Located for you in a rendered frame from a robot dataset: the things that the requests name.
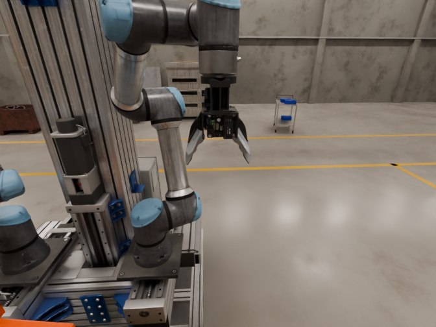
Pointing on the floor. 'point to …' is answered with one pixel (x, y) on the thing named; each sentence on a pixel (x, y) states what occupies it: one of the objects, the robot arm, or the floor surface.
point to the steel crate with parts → (18, 119)
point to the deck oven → (187, 85)
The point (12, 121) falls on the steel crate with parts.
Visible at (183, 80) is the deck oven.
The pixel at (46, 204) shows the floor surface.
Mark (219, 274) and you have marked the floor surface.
